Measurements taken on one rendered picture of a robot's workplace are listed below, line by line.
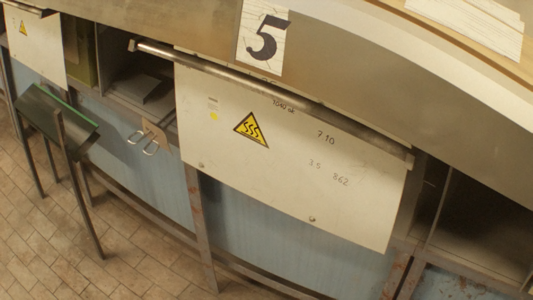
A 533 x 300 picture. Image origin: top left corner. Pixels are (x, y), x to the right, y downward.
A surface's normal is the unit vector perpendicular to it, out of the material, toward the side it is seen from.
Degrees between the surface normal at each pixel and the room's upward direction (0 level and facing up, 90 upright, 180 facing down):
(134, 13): 80
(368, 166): 90
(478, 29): 27
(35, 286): 0
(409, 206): 90
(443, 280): 90
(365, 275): 90
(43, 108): 0
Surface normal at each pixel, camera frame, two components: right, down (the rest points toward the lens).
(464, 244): 0.00, -0.71
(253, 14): -0.54, 0.45
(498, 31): -0.25, -0.37
